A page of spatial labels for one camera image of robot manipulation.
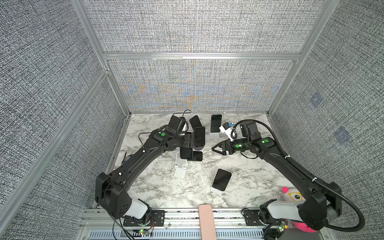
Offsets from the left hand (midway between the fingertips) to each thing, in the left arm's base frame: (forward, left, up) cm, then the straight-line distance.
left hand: (188, 141), depth 79 cm
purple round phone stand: (+7, -7, -18) cm, 20 cm away
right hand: (-5, -14, +1) cm, 15 cm away
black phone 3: (+20, -19, -9) cm, 29 cm away
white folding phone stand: (-9, +6, -18) cm, 21 cm away
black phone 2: (+11, -7, -8) cm, 15 cm away
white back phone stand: (+17, -19, -19) cm, 32 cm away
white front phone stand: (-20, -14, -19) cm, 31 cm away
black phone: (+3, -6, -21) cm, 22 cm away
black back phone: (+18, -5, -5) cm, 19 cm away
